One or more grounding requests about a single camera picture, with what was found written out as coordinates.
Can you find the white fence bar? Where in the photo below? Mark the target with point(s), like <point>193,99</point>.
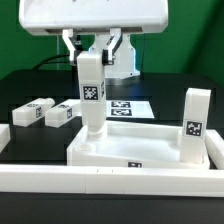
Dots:
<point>215,148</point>
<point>4,136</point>
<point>104,180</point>

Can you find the white front fence bar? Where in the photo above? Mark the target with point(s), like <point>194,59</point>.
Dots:
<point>104,180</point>

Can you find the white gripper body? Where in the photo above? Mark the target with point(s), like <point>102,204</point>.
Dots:
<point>51,17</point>

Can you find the white left fence bar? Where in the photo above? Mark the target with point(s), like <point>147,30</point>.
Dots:
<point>4,136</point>

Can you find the white marker sheet with tags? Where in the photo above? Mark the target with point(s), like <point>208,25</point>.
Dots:
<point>129,109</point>

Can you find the white right fence bar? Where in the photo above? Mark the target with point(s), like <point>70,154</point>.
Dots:
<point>215,148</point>

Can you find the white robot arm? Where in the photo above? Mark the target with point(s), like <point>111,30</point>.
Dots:
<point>125,57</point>

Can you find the white desk top tray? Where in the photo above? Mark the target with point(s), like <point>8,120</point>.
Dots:
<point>133,145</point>

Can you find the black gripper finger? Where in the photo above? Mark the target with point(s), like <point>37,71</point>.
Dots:
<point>108,54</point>

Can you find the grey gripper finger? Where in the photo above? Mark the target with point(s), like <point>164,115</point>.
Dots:
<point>73,43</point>

